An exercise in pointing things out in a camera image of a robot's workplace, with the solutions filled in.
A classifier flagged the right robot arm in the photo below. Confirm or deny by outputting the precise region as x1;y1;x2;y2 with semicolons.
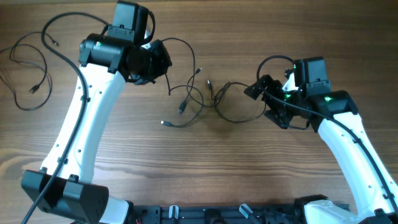
244;57;397;223

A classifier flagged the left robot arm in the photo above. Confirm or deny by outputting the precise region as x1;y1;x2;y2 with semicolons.
21;1;172;223

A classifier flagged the right camera black cable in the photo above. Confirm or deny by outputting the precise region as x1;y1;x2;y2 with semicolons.
256;55;398;215

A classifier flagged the camera black cable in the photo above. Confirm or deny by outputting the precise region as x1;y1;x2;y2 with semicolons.
21;12;109;224
256;55;398;215

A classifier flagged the left camera black cable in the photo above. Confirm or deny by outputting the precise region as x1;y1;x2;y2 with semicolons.
21;12;109;224

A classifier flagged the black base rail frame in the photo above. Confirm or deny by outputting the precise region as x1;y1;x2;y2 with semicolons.
134;204;299;224

